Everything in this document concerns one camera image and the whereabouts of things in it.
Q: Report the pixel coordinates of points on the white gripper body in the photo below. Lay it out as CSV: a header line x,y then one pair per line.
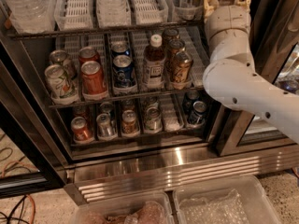
x,y
228,16

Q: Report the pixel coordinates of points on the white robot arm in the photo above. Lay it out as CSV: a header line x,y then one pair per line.
x,y
230,77

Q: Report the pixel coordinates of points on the white empty tray middle shelf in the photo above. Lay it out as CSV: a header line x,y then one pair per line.
x,y
191,37

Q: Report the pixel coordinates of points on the brown tea bottle white cap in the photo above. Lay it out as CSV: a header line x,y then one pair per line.
x,y
153,63

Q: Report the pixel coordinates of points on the steel fridge cabinet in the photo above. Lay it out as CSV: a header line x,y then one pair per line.
x,y
227,142

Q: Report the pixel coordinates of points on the white green can bottom shelf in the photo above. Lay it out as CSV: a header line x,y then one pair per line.
x,y
153,119

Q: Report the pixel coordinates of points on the brown can bottom shelf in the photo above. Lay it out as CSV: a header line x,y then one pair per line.
x,y
129,122

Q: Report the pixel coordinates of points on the silver can bottom shelf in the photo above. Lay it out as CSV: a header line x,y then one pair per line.
x,y
105,127

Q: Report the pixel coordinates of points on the clear water bottle left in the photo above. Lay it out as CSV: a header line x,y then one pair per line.
x,y
32,16

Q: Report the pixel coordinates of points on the orange can bottom shelf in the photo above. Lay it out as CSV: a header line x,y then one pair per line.
x,y
81,129

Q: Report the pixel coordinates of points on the open fridge glass door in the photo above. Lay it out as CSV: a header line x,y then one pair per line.
x,y
20,122

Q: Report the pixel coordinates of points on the brown tan can rear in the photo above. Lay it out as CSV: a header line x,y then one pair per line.
x,y
169,34

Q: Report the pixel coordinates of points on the brown tan can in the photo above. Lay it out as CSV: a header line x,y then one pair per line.
x,y
172,48
169,34
181,66

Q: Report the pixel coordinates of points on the brown tan can middle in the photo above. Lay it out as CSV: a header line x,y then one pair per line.
x,y
172,48

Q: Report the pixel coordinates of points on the brown tan can front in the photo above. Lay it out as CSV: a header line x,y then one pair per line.
x,y
181,66

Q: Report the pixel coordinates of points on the blue can bottom front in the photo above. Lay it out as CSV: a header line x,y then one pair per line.
x,y
197,113

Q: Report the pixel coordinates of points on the blue soda can rear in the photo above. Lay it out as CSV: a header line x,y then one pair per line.
x,y
120,48

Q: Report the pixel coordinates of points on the blue soda can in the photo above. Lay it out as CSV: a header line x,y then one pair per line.
x,y
123,71
120,48

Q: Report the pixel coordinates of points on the blue soda can front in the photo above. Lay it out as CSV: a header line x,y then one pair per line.
x,y
123,71

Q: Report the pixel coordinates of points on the orange soda can rear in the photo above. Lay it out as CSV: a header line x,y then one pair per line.
x,y
87,54

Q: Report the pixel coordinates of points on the orange soda can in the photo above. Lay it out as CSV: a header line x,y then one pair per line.
x,y
93,78
87,54

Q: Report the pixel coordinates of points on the orange soda can front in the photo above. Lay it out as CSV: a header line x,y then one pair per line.
x,y
93,78

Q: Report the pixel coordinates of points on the silver can behind white can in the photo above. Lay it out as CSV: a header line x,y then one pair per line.
x,y
62,58

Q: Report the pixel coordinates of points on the white green soda can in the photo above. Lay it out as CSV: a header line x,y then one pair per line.
x,y
59,82

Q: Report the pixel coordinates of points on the clear bin with bubble wrap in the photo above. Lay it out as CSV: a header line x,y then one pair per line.
x,y
231,200

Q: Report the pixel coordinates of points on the clear bin with pink bags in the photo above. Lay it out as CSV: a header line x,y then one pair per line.
x,y
143,208

